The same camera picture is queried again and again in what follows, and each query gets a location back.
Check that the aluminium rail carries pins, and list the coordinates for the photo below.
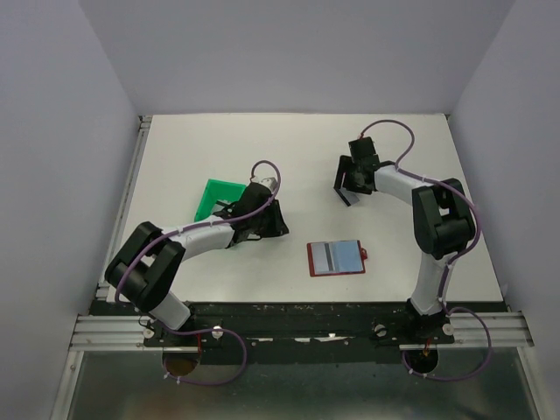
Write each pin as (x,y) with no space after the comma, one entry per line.
(127,333)
(102,289)

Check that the green plastic card tray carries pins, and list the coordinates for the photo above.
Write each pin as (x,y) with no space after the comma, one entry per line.
(217,193)

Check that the white magnetic stripe card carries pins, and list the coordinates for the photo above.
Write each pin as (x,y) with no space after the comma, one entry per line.
(349,198)

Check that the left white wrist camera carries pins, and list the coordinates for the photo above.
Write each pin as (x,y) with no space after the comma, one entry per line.
(269,182)

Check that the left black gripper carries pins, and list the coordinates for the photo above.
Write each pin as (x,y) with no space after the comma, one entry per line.
(278,226)

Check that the red card holder wallet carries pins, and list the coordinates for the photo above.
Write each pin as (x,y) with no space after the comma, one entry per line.
(364,255)

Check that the white striped card back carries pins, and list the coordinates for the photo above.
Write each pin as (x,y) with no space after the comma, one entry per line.
(346,257)

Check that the front aluminium rail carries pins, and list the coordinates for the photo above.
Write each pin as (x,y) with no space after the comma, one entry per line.
(127,333)

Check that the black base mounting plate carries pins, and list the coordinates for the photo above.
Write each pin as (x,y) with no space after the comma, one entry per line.
(302,333)

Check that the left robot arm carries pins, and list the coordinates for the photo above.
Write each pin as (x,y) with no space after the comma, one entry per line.
(144,268)

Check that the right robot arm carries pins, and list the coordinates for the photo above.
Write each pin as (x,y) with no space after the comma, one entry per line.
(442,215)

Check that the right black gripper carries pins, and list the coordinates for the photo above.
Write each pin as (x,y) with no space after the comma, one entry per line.
(346,165)

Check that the left aluminium rail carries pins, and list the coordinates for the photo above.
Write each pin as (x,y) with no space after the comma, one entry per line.
(102,289)

